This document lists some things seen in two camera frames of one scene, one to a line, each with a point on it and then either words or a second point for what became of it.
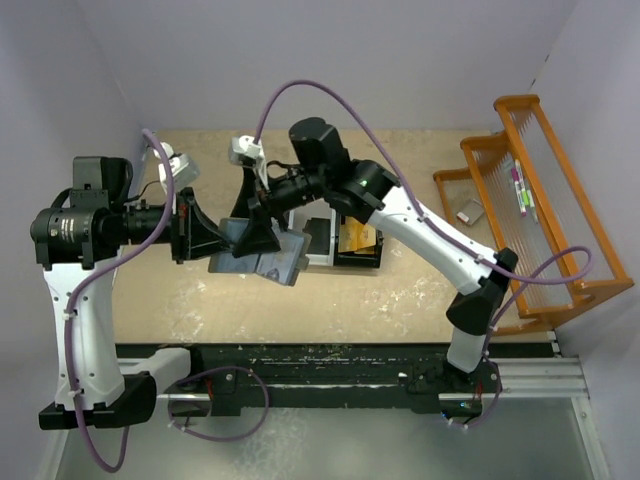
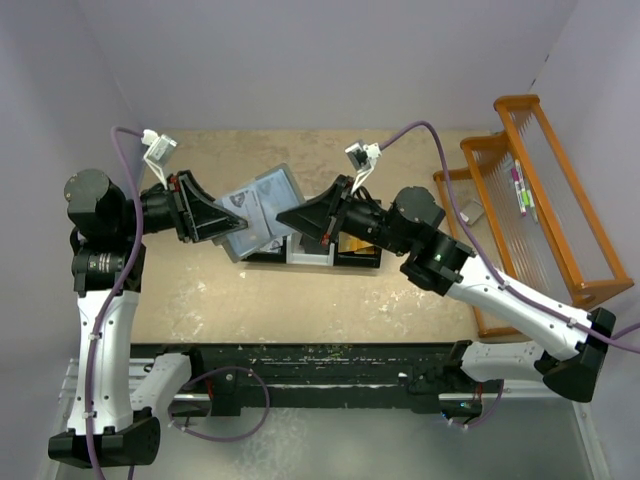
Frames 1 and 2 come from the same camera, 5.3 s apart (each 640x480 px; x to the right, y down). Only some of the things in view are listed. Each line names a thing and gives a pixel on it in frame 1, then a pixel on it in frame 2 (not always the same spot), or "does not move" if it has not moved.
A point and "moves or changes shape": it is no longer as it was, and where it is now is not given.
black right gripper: [259, 233] to [318, 217]
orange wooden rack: [522, 195] does not move
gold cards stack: [357, 237] does not move
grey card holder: [283, 265] moves or changes shape
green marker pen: [529, 202] does not move
